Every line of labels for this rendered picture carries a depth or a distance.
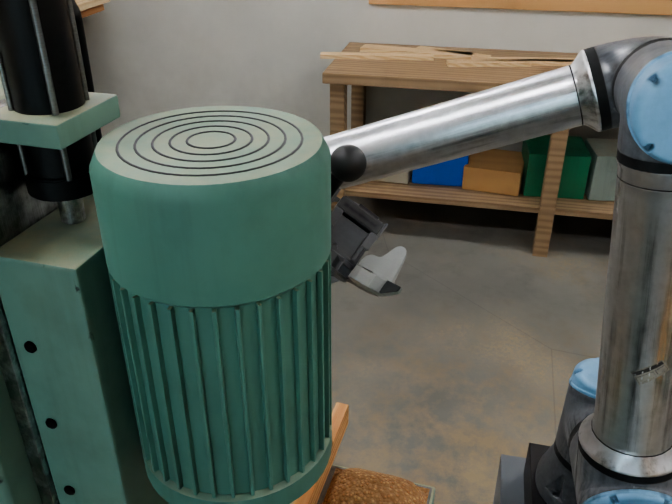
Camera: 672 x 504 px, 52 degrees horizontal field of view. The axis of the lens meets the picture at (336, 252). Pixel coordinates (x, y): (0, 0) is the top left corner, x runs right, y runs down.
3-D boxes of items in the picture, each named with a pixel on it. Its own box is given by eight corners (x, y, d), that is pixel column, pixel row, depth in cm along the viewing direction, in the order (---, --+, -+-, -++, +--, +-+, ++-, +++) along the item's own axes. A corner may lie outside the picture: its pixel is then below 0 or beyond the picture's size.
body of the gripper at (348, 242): (337, 185, 77) (326, 200, 89) (292, 246, 76) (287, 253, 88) (391, 225, 78) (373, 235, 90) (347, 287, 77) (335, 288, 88)
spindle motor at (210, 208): (296, 546, 56) (281, 202, 41) (108, 497, 61) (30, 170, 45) (352, 405, 71) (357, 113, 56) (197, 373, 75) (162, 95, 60)
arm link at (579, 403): (632, 428, 132) (656, 354, 124) (651, 495, 117) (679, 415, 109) (551, 415, 135) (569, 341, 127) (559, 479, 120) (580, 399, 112)
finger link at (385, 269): (424, 251, 70) (369, 227, 77) (391, 299, 69) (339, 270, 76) (439, 267, 72) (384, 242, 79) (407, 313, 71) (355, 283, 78)
